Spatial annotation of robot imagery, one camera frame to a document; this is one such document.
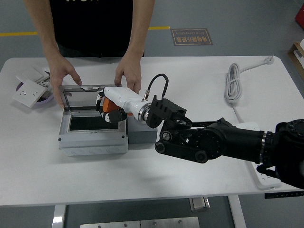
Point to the red box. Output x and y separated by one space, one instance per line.
300 15

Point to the black table control panel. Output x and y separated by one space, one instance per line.
285 194

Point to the metal base plate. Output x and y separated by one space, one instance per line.
140 223

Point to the white table leg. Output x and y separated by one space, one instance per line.
237 213
59 217

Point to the person's right forearm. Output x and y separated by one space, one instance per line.
42 28

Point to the dark grey cube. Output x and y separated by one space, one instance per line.
142 136

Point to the brown floor sign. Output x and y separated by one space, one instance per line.
192 37

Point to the white power strip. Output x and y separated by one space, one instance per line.
266 181

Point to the person's left forearm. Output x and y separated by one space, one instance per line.
139 28

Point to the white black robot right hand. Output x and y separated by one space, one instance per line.
121 97

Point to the white multi-hole socket plate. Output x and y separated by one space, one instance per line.
45 84

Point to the person's left hand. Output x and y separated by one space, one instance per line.
130 70

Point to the wooden crate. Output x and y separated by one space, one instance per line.
298 46

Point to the person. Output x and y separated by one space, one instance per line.
95 23

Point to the person's right hand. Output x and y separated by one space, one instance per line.
59 71

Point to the white wall socket plate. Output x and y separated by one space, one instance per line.
28 93

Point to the orange cylinder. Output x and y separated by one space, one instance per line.
108 105

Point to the metal table bracket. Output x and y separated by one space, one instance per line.
199 204

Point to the white wall switch plate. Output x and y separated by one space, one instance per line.
33 73

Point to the purple tray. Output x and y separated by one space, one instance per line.
44 102

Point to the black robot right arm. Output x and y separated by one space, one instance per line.
225 140

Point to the grey electrical enclosure box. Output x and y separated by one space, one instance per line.
90 145

